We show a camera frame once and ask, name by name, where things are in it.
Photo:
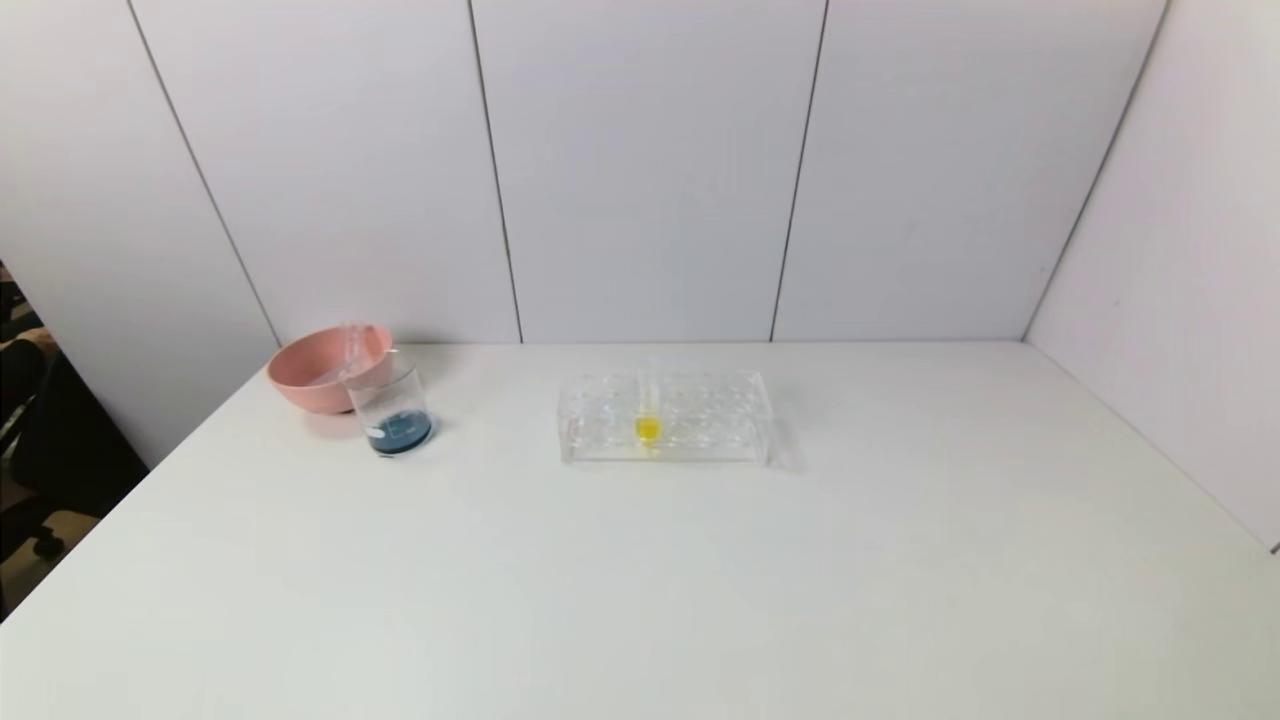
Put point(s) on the pink bowl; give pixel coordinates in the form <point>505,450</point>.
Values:
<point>305,375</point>

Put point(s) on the clear glass beaker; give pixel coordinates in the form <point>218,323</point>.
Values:
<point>400,430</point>

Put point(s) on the black chair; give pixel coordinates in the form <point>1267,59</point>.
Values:
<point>60,450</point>

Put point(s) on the test tube with blue pigment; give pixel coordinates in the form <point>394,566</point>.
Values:
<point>350,345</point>

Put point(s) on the test tube with red pigment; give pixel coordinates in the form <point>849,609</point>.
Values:
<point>375,345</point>

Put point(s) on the clear acrylic test tube rack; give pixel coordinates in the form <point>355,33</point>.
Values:
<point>745,440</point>

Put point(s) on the test tube with yellow pigment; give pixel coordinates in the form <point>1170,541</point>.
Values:
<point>648,430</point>

